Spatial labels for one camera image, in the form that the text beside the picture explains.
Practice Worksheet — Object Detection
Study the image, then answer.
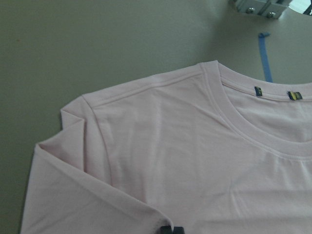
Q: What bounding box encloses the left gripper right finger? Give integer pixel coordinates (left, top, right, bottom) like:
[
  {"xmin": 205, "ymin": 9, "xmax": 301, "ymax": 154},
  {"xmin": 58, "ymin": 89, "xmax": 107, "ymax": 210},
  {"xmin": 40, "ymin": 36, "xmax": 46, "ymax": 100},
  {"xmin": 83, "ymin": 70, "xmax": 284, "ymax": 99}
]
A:
[{"xmin": 173, "ymin": 226, "xmax": 185, "ymax": 234}]

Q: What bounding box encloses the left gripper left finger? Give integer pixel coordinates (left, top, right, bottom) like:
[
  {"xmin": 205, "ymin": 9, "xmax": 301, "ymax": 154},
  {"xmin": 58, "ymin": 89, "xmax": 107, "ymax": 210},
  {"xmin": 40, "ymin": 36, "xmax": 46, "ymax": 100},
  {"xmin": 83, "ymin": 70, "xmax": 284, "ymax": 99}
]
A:
[{"xmin": 159, "ymin": 226, "xmax": 173, "ymax": 234}]

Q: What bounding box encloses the pink printed t-shirt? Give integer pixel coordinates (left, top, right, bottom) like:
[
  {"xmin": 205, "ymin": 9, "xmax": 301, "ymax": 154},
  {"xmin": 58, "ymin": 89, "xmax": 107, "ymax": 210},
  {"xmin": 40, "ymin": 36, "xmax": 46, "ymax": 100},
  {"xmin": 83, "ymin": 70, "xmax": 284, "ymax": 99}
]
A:
[{"xmin": 21, "ymin": 61, "xmax": 312, "ymax": 234}]

